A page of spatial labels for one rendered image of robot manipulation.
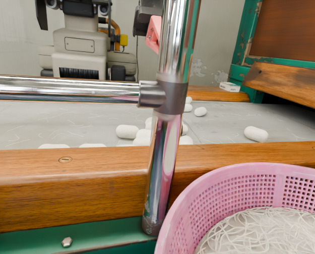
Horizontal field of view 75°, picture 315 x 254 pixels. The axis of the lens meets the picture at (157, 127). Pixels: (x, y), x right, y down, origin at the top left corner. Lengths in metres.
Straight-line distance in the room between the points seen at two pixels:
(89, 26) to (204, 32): 1.73
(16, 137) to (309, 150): 0.39
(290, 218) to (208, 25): 2.43
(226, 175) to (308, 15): 0.50
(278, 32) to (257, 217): 0.54
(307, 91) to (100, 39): 0.79
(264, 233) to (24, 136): 0.30
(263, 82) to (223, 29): 2.10
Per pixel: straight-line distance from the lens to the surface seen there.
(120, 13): 2.41
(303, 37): 0.63
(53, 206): 0.21
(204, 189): 0.19
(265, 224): 0.23
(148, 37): 0.48
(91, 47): 1.00
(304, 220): 0.25
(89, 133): 0.32
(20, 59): 2.62
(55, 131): 0.34
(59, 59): 0.99
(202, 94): 0.61
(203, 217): 0.20
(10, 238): 0.22
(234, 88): 0.67
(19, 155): 0.23
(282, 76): 0.56
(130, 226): 0.21
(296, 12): 0.66
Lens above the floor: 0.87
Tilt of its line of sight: 22 degrees down
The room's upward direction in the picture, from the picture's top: 6 degrees clockwise
